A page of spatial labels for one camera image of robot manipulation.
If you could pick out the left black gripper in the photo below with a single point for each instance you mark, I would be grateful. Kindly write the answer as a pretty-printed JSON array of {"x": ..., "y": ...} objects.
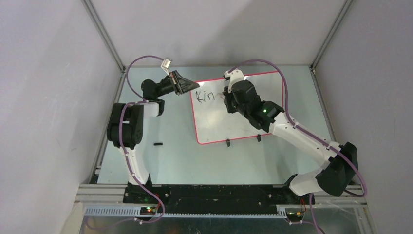
[{"x": 180, "y": 85}]

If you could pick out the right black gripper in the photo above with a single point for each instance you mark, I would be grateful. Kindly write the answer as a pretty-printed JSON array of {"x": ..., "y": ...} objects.
[{"x": 228, "y": 97}]

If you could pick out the pink framed whiteboard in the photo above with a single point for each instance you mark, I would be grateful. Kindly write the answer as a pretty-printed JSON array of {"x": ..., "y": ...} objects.
[{"x": 213, "y": 124}]

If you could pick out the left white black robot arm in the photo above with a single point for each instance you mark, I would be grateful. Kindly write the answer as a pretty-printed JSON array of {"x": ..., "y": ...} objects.
[{"x": 126, "y": 125}]

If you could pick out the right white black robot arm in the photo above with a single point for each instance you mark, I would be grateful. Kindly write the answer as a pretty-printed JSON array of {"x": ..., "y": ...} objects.
[{"x": 336, "y": 161}]

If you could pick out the right circuit board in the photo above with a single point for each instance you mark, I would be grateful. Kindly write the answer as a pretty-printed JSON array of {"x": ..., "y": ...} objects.
[{"x": 295, "y": 217}]

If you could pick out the circuit board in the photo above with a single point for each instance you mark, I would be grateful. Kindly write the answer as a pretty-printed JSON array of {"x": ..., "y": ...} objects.
[
  {"x": 148, "y": 210},
  {"x": 295, "y": 217}
]

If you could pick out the left circuit board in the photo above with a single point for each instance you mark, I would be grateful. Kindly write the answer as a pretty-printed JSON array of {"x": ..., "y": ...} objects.
[{"x": 148, "y": 210}]

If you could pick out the white object at corner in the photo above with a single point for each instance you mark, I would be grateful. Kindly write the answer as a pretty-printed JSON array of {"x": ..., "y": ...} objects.
[{"x": 74, "y": 221}]

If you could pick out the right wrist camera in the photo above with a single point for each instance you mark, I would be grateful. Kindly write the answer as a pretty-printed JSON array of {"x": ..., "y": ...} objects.
[{"x": 233, "y": 76}]

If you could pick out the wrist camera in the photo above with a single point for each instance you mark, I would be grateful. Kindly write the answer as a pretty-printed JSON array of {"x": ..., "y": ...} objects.
[
  {"x": 233, "y": 76},
  {"x": 165, "y": 65}
]

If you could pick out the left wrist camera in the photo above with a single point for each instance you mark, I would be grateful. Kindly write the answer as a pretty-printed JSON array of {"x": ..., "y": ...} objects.
[{"x": 165, "y": 65}]

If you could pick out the wire whiteboard stand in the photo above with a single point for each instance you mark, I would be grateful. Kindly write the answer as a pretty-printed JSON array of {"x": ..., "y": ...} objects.
[{"x": 257, "y": 138}]

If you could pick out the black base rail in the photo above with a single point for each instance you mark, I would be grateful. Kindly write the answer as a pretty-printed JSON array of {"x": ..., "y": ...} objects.
[{"x": 215, "y": 199}]

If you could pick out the aluminium frame profile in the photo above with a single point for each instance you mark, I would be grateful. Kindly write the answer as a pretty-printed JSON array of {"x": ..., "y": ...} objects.
[{"x": 100, "y": 194}]

